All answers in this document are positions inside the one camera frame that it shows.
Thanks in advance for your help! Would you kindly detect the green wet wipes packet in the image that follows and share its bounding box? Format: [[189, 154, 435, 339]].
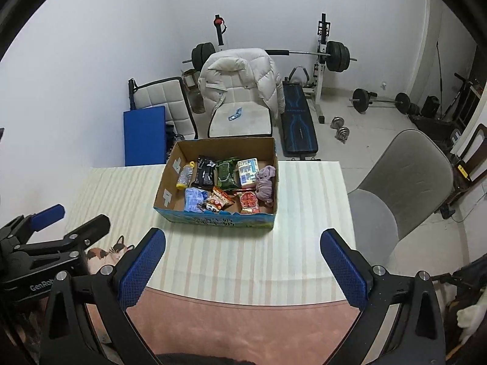
[[215, 158, 241, 191]]

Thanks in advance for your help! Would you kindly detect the red snack packet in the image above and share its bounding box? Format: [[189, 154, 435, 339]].
[[236, 191, 261, 214]]

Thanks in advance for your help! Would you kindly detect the black exercise machine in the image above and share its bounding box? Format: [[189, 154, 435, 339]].
[[437, 72, 480, 126]]

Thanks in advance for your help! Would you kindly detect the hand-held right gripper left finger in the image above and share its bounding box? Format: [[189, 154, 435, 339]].
[[40, 227, 167, 365]]

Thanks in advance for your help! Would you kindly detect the black snack packet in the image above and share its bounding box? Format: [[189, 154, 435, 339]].
[[190, 155, 217, 189]]

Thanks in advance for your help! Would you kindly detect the white fluffy item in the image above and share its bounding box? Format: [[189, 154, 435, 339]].
[[457, 293, 487, 345]]

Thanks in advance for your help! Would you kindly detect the yellow snack packet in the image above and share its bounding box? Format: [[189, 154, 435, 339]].
[[176, 162, 196, 190]]

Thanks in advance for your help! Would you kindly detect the small white blue carton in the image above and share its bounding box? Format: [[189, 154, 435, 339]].
[[236, 157, 261, 189]]

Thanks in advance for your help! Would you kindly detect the white padded chair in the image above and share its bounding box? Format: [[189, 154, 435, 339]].
[[129, 77, 198, 141]]

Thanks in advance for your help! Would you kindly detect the cardboard box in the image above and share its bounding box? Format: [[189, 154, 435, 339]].
[[153, 137, 279, 231]]

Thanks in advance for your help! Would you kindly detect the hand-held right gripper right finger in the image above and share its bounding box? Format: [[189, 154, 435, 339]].
[[320, 228, 447, 365]]

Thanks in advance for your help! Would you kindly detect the brown wooden chair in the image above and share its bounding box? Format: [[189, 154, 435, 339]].
[[454, 123, 487, 198]]

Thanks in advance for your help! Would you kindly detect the purple cloth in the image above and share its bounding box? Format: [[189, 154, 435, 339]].
[[255, 165, 276, 205]]

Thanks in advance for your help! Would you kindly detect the blue tissue packet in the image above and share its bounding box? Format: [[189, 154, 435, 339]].
[[184, 187, 210, 212]]

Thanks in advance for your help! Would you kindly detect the white puffer jacket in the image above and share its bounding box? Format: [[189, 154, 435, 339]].
[[198, 47, 286, 137]]

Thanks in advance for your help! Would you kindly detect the black and blue weight bench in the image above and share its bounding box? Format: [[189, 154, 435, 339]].
[[281, 66, 320, 160]]

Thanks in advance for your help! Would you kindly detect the white squat rack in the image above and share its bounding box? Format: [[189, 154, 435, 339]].
[[213, 13, 331, 124]]

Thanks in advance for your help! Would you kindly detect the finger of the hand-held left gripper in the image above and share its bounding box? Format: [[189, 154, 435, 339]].
[[57, 214, 112, 262], [0, 204, 65, 241]]

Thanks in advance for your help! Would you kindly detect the orange snack packet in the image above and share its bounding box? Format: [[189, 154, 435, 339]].
[[203, 186, 234, 212]]

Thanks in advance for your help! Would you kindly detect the blue foam mat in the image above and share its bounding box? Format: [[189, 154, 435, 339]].
[[122, 106, 167, 167]]

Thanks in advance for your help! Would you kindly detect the clear plastic jar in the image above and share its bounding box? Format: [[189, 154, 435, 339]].
[[182, 69, 203, 114]]

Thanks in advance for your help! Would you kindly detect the short black plate barbell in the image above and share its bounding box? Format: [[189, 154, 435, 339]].
[[349, 88, 412, 115]]

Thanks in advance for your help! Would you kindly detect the white seat chair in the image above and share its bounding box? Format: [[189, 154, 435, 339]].
[[208, 103, 274, 138]]

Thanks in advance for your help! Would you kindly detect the grey shell chair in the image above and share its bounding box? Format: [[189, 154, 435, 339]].
[[347, 128, 455, 270]]

